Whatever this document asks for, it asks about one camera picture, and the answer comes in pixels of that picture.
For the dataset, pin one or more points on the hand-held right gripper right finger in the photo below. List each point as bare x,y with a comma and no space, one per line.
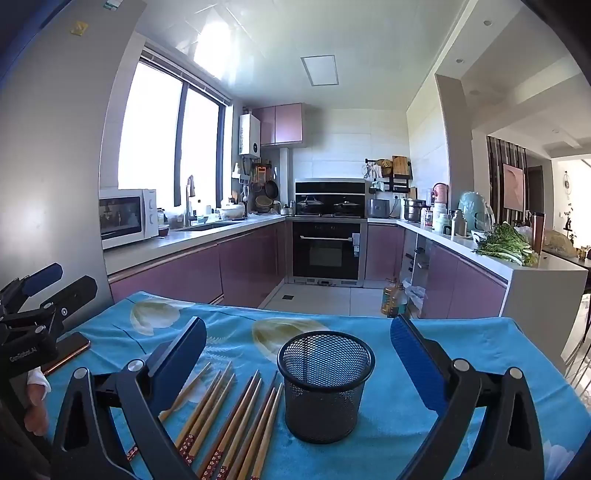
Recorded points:
415,364

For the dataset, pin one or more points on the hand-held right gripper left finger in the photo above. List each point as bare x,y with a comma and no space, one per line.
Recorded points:
184,350

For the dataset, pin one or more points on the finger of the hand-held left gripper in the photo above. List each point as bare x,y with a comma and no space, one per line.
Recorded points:
41,279
74,293

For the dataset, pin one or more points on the black mesh cup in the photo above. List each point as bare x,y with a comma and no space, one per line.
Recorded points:
323,406

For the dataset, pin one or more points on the bunch of wooden chopsticks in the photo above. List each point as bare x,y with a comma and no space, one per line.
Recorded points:
258,438

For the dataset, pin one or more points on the person's left hand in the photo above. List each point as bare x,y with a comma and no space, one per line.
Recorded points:
37,413

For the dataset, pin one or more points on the dark smartphone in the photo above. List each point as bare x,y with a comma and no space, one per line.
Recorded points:
69,350

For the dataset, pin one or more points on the white plastic bag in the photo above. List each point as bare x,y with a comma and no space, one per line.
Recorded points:
415,296

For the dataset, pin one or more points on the yellow oil bottle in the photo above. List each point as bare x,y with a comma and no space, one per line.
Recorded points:
390,297

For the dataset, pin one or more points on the blue floral tablecloth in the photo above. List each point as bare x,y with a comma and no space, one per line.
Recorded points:
485,341

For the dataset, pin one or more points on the long pink base cabinet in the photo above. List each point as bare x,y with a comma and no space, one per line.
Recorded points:
240,263

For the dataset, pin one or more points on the white microwave oven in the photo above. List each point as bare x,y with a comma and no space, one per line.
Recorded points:
150,212

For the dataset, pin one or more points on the white kitchen countertop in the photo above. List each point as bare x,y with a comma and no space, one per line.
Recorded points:
194,237

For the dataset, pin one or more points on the glass kettle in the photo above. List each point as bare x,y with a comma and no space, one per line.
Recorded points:
162,219

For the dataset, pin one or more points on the narrow pink base cabinet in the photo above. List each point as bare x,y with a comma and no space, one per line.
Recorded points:
383,254

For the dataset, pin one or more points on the black built-in oven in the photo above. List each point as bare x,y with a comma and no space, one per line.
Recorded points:
328,254

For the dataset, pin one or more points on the steel kitchen faucet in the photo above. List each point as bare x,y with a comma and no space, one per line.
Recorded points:
188,203

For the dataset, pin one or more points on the white mixing bowl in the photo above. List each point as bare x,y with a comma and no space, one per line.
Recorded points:
231,212

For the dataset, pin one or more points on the steel flask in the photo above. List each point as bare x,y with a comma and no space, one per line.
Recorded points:
459,224

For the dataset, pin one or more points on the white jug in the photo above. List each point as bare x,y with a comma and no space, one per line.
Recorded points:
442,219

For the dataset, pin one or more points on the green leafy vegetables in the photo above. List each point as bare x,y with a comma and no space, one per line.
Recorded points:
505,244

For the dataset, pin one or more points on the steel stockpot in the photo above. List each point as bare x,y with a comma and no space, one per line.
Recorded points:
414,210

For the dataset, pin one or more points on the silver toaster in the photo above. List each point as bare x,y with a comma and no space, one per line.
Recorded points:
379,208

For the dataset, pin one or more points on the woven basket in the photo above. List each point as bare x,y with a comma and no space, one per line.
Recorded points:
264,204

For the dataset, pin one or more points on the mint green appliance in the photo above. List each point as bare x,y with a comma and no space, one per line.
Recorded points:
473,207

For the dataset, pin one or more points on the black pot with lid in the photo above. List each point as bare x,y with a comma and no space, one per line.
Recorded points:
347,206
310,205

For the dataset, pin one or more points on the pink thermos jug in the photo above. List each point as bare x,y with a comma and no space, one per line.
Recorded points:
439,193

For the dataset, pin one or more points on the brown tumbler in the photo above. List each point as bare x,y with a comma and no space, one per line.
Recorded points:
538,230

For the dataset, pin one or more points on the dark framed window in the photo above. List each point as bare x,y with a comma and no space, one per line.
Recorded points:
152,129

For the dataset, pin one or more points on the black hanging frying pan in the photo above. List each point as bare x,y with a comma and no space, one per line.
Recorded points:
271,189

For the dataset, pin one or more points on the beige bag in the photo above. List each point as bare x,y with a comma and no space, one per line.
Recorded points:
559,243

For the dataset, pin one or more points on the orange grater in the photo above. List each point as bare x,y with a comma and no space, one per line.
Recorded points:
262,174

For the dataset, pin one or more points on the black stove hood unit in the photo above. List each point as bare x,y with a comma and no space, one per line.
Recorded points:
330,187

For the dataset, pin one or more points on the wooden cutting board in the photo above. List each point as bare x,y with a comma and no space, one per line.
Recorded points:
401,167

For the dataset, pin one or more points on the dark wooden slat partition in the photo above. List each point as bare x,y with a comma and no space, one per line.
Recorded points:
495,175

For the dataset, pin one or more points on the white water heater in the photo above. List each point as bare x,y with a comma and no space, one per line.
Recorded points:
249,134

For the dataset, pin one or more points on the square ceiling light panel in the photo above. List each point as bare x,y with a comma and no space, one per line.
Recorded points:
319,70

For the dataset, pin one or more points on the black wall rack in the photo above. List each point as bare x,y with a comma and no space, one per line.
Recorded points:
397,184

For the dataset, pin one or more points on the pink wall picture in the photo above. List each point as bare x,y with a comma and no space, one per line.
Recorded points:
513,187

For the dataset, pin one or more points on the pink wall cabinet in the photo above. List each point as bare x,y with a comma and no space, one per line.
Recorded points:
281,124

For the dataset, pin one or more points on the yellow wall sticker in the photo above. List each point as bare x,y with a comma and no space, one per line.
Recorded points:
78,28

